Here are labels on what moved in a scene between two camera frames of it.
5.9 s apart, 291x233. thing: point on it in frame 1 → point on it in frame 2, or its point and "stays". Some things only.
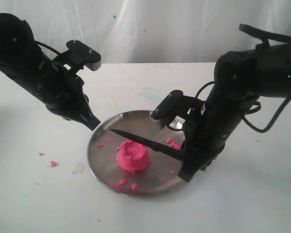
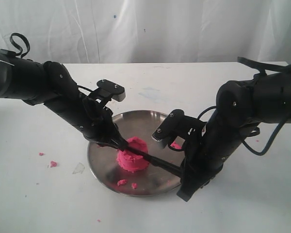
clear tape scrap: [78, 169] stays
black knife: [176, 154] → [173, 169]
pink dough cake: [132, 156] stays
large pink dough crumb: [53, 164] stays
